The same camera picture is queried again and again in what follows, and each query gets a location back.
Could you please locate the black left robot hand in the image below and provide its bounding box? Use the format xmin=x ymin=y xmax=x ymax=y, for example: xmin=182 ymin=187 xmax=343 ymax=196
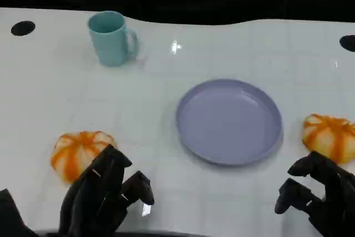
xmin=58 ymin=144 xmax=155 ymax=235

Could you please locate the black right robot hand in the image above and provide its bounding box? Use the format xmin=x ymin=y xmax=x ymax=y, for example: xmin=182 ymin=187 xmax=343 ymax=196
xmin=274 ymin=150 xmax=355 ymax=237

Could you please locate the orange and white bread roll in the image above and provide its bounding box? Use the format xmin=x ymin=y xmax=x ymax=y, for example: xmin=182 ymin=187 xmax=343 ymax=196
xmin=301 ymin=113 xmax=355 ymax=165
xmin=50 ymin=130 xmax=118 ymax=184

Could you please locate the lilac plate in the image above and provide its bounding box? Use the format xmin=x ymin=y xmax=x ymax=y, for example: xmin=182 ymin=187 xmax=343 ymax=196
xmin=175 ymin=78 xmax=283 ymax=166

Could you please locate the pale green mug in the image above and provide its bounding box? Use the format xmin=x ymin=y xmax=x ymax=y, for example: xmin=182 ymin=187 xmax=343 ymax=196
xmin=88 ymin=11 xmax=139 ymax=67

